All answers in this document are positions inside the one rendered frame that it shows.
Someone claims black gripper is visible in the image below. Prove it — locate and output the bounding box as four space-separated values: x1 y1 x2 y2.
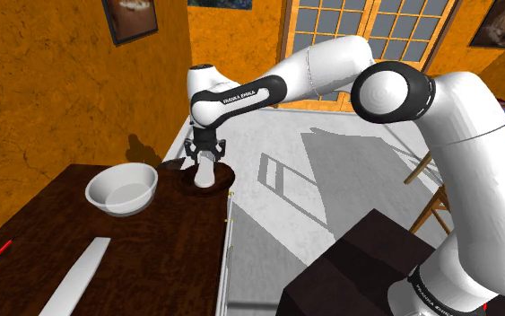
184 127 227 166

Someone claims white cup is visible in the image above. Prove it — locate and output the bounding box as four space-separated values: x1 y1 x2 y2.
193 156 217 189

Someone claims dark brown round plate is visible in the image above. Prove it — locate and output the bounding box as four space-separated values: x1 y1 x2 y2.
176 161 237 198

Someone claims white bowl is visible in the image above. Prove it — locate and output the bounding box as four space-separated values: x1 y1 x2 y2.
84 162 160 218

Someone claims dark wood topped cabinet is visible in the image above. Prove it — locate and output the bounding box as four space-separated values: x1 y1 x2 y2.
0 114 238 316

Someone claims orange framed glass door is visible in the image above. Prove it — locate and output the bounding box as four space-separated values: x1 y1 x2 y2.
277 0 464 113

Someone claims white flat knife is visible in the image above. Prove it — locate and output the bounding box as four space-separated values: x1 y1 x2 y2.
38 237 112 316

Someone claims dark robot stand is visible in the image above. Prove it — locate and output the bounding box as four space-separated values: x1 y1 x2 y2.
275 208 505 316

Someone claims wooden chair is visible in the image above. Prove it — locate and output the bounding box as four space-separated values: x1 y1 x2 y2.
403 150 453 236

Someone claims dark blue wall picture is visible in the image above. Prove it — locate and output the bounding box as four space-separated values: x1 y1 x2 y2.
187 0 254 11

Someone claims dark brown wall picture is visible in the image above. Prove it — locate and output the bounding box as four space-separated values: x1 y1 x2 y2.
468 0 505 50

